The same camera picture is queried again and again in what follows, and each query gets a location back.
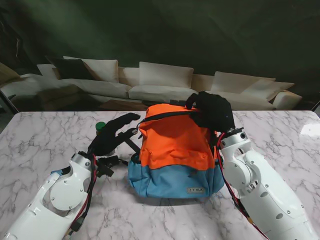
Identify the orange and blue backpack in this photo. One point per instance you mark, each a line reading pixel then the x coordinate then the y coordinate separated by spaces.
pixel 175 150

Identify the black folding umbrella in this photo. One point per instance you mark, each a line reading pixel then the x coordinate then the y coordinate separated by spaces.
pixel 107 161

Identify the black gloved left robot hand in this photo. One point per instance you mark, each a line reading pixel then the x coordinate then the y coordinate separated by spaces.
pixel 107 140

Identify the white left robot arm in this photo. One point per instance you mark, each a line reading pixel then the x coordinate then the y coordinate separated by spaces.
pixel 37 207

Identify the cream sofa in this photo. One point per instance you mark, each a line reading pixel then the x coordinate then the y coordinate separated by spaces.
pixel 160 90

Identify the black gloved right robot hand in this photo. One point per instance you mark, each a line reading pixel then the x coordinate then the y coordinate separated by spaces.
pixel 215 112

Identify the dark brown cushion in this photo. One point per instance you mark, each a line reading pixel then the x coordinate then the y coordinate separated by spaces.
pixel 70 68

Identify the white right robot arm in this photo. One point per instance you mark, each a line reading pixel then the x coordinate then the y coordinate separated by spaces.
pixel 262 190

